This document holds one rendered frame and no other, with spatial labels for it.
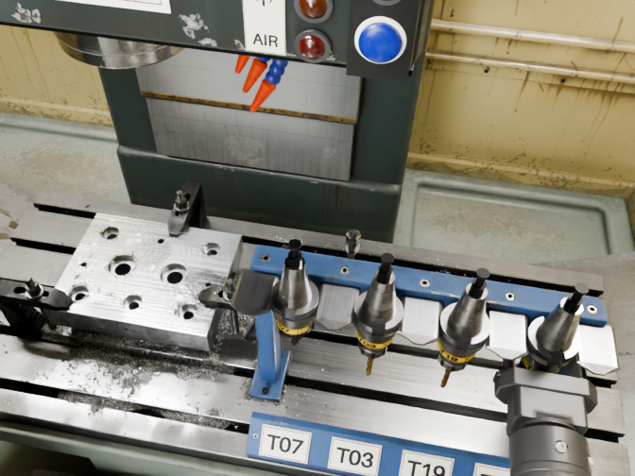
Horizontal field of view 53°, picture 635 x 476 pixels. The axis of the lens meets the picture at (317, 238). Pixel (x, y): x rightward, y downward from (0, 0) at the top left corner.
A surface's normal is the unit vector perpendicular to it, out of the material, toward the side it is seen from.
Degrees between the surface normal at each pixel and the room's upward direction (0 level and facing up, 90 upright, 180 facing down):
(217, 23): 90
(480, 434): 0
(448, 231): 0
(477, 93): 90
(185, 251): 0
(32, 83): 90
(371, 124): 90
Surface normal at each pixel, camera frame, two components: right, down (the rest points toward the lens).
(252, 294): 0.03, -0.66
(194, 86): -0.19, 0.73
